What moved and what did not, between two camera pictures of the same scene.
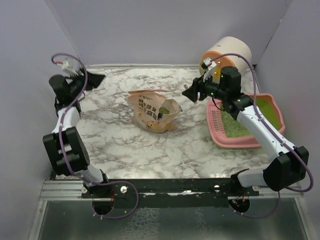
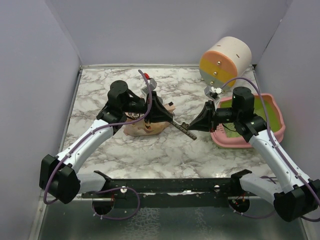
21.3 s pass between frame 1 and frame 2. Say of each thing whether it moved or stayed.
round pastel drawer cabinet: stayed
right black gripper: moved
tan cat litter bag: moved
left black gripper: moved
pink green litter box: stayed
